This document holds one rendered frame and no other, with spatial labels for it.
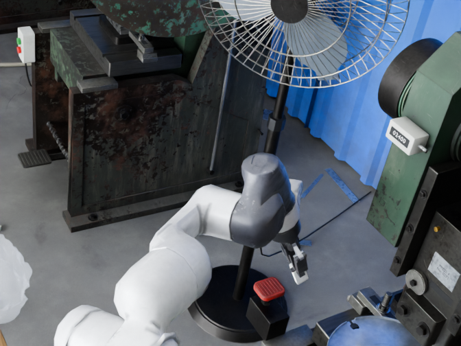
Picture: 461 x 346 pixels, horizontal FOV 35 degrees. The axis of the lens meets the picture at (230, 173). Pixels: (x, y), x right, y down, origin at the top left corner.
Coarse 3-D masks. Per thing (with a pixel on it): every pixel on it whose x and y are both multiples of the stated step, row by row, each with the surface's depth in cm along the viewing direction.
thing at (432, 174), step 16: (432, 176) 138; (448, 176) 140; (432, 192) 140; (448, 192) 143; (416, 208) 144; (432, 208) 144; (416, 224) 145; (416, 240) 148; (400, 256) 151; (416, 256) 153; (400, 272) 153
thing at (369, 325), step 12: (348, 324) 169; (360, 324) 170; (372, 324) 170; (384, 324) 171; (396, 324) 171; (336, 336) 166; (348, 336) 166; (360, 336) 167; (372, 336) 167; (384, 336) 168; (396, 336) 168; (408, 336) 169
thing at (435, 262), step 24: (456, 216) 144; (432, 240) 147; (456, 240) 141; (432, 264) 148; (456, 264) 143; (408, 288) 154; (432, 288) 150; (456, 288) 144; (408, 312) 153; (432, 312) 149; (432, 336) 150; (456, 336) 150
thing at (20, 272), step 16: (0, 240) 265; (0, 256) 256; (16, 256) 260; (0, 272) 249; (16, 272) 257; (0, 288) 245; (16, 288) 249; (0, 304) 246; (16, 304) 249; (0, 320) 243
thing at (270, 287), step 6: (258, 282) 179; (264, 282) 179; (270, 282) 179; (276, 282) 180; (258, 288) 177; (264, 288) 177; (270, 288) 178; (276, 288) 178; (282, 288) 178; (258, 294) 177; (264, 294) 176; (270, 294) 176; (276, 294) 177; (282, 294) 177; (264, 300) 176; (270, 300) 176
